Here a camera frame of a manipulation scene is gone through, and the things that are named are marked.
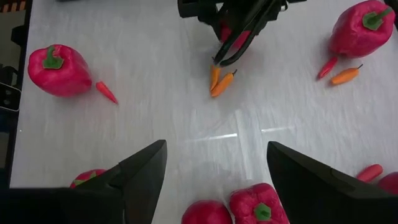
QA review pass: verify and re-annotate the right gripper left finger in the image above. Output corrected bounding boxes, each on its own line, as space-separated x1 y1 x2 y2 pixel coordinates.
77 139 168 224

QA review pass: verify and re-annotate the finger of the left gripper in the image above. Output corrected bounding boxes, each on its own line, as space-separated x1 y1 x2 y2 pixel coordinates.
220 0 282 67
213 0 271 65

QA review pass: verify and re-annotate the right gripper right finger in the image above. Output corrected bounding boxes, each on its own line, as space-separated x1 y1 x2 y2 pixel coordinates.
266 141 379 224

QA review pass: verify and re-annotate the small orange chili pepper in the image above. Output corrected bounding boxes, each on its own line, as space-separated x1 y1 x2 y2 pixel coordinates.
210 64 222 92
210 68 238 98

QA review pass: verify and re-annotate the red bell pepper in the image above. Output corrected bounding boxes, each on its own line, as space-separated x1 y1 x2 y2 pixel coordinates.
27 44 93 98
229 182 290 224
328 0 396 59

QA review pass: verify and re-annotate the small red chili pepper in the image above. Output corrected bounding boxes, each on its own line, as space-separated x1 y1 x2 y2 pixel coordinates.
316 55 339 81
95 81 119 105
356 164 384 184

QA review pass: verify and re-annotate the small carrot top centre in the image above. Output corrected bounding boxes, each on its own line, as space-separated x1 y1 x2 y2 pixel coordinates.
329 63 364 86

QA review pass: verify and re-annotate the black mat with striped edge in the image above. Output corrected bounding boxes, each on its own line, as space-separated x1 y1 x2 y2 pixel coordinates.
0 0 27 13

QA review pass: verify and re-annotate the silver-edged black camera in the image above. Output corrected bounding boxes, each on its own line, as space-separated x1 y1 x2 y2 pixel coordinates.
0 81 22 112

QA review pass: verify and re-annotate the black metal table frame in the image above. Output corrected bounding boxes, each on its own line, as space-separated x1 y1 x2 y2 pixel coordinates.
4 0 34 189

